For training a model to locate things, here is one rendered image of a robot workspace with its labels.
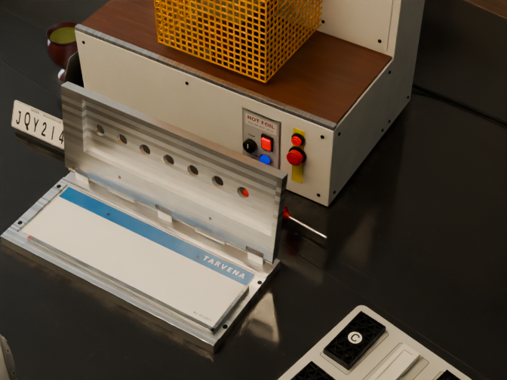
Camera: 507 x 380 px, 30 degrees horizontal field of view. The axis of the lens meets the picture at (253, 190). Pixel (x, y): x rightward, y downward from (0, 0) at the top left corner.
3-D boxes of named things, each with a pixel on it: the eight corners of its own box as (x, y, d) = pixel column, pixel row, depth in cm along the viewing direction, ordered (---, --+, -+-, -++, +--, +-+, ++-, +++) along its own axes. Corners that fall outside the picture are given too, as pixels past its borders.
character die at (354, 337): (323, 353, 147) (323, 348, 147) (360, 314, 153) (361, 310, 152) (348, 370, 145) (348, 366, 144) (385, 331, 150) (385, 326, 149)
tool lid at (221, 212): (60, 84, 162) (67, 81, 163) (65, 173, 174) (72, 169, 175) (282, 179, 146) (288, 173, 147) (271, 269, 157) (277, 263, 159)
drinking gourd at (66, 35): (47, 87, 195) (38, 43, 188) (59, 61, 201) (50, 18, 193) (87, 90, 194) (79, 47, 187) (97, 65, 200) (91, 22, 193)
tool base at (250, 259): (2, 244, 165) (-2, 231, 162) (77, 173, 177) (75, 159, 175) (213, 353, 149) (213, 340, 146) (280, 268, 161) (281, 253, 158)
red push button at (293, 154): (284, 163, 166) (284, 149, 163) (289, 157, 167) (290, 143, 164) (300, 170, 164) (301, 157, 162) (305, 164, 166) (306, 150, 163)
